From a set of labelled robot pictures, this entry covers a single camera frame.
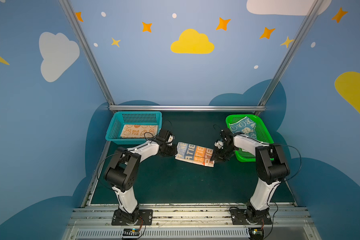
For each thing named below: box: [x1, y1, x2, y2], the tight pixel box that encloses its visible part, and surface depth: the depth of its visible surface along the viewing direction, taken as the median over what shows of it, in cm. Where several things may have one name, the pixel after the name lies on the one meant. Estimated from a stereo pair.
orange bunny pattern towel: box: [120, 124, 158, 138], surface depth 110 cm
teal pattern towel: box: [228, 116, 258, 139], surface depth 110 cm
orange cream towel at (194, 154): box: [175, 142, 215, 168], surface depth 98 cm
